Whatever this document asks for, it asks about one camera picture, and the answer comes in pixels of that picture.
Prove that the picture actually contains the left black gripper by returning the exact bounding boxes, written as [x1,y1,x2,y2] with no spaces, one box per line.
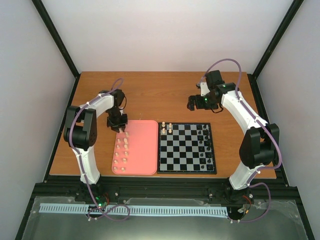
[106,107,128,133]

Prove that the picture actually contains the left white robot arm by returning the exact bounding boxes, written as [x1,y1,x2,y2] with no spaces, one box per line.
[63,89,128,202]

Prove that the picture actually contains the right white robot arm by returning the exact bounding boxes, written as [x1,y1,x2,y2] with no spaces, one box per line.
[187,70,280,203]

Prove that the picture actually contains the black white chess board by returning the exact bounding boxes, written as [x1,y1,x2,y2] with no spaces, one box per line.
[157,122,217,175]

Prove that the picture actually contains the pink plastic tray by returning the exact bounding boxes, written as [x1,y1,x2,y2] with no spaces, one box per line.
[111,120,159,176]

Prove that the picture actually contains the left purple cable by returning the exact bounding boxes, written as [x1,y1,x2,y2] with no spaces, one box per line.
[68,77,131,222]

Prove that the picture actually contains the purple cable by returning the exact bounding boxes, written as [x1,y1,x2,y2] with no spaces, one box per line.
[198,58,283,223]
[68,77,131,222]

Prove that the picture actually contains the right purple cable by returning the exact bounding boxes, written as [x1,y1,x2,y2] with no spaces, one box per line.
[198,58,283,223]

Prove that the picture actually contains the black aluminium frame rail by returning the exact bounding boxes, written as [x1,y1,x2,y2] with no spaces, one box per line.
[31,176,302,206]

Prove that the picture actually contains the light blue slotted cable duct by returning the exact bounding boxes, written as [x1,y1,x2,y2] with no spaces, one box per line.
[38,203,228,218]

